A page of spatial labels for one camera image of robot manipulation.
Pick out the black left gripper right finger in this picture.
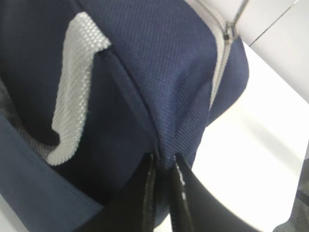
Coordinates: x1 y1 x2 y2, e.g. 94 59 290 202
170 154 256 232

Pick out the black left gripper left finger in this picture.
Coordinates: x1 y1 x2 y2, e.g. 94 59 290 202
75 153 156 232

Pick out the navy insulated lunch bag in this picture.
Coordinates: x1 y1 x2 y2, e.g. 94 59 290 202
0 0 249 232

